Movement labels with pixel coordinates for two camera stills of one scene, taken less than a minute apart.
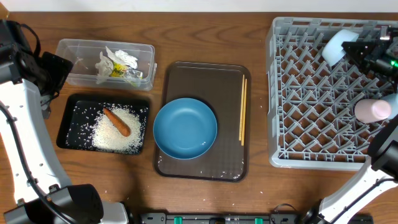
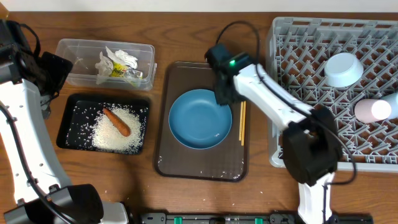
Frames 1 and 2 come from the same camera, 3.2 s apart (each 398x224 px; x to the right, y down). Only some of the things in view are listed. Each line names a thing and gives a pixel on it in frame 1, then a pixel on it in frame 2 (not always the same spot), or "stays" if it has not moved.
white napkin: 105,66 stays
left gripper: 58,66 stays
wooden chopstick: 241,109 stays
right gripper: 371,54 → 221,99
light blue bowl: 332,49 → 343,70
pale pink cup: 368,110 stays
